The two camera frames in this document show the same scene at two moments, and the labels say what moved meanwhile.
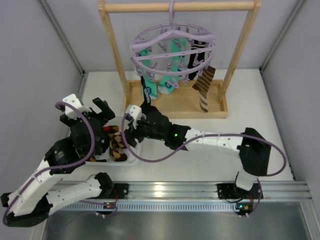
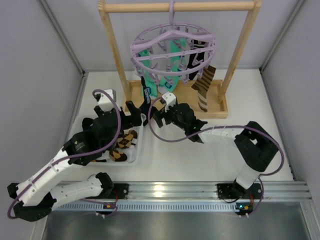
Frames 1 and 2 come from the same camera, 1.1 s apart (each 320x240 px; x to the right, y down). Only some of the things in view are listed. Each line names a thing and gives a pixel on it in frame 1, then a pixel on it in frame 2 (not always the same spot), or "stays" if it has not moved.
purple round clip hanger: (176, 51) stays
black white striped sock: (196, 58) stays
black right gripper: (148, 114) -> (166, 116)
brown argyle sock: (117, 145) stays
